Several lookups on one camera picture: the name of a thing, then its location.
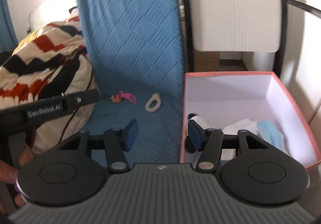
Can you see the blue curtain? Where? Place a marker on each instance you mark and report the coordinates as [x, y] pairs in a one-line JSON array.
[[6, 18]]

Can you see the blue face mask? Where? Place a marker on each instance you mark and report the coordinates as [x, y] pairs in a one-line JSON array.
[[269, 133]]

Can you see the black curved metal tube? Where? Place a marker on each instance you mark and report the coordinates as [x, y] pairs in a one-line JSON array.
[[306, 8]]

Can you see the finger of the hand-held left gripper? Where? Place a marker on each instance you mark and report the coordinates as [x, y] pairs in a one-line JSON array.
[[82, 100]]

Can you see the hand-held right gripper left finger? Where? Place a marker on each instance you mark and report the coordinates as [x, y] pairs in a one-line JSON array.
[[131, 136]]

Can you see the white pillow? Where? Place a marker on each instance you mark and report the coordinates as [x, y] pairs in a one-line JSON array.
[[42, 17]]

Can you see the pink cardboard box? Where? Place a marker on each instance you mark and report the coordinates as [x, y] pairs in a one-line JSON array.
[[225, 88]]

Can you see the panda plush toy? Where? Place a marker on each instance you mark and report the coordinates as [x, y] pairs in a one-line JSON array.
[[200, 121]]

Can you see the blue textured bed cover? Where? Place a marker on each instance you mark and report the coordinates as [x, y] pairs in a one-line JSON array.
[[130, 26]]

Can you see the white grooved panel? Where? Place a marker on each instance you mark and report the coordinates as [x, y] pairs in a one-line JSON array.
[[225, 13]]

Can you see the person's left hand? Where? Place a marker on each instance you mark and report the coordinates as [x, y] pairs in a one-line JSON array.
[[25, 156]]

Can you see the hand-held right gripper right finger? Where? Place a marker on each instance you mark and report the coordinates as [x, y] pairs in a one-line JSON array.
[[195, 136]]

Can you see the pink feather toy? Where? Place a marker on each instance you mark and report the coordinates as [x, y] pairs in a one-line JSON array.
[[124, 96]]

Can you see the striped blanket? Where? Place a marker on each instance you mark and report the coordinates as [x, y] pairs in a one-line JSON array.
[[37, 46]]

